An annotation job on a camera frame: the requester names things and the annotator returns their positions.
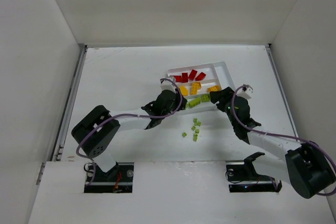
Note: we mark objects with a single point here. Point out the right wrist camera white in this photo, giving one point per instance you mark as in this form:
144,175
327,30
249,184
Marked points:
245,92

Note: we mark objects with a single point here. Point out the red rounded lego brick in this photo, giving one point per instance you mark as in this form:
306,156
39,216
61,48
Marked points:
200,76

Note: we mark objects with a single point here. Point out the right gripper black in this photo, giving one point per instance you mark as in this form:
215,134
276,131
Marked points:
221,97

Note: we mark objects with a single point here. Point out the red curved lego piece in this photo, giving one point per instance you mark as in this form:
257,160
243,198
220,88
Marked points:
192,76

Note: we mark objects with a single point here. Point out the lime green studded brick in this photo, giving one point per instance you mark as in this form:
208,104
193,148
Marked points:
205,98

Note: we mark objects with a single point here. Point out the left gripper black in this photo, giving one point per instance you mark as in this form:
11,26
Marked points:
177,98

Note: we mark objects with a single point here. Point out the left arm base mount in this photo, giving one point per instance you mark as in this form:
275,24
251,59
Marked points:
118,181

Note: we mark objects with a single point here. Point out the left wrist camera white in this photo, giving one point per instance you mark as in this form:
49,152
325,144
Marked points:
167,85

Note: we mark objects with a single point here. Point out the yellow lego brick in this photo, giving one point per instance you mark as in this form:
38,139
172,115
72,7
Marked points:
213,89

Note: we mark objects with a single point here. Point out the yellow and red lego stack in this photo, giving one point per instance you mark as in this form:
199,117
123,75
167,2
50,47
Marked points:
196,86

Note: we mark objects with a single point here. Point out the lime green lego brick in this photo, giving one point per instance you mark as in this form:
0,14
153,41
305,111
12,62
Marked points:
194,102

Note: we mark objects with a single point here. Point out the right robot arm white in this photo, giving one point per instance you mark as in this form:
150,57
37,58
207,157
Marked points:
299,162

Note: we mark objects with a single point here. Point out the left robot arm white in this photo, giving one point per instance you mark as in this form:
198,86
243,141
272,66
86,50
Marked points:
96,130

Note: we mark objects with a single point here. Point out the aluminium rail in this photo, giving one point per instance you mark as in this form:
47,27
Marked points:
282,92
70,101

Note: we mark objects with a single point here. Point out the right aluminium rail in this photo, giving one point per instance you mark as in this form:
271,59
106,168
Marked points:
282,92

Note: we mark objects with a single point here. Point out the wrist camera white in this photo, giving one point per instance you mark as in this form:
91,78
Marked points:
167,85
245,92

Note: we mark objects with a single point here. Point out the left aluminium rail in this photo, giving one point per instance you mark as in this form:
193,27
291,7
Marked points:
70,101

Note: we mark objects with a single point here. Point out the yellow rounded lego piece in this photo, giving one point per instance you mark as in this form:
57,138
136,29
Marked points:
184,91

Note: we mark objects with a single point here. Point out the white divided tray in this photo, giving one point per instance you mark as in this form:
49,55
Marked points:
217,74

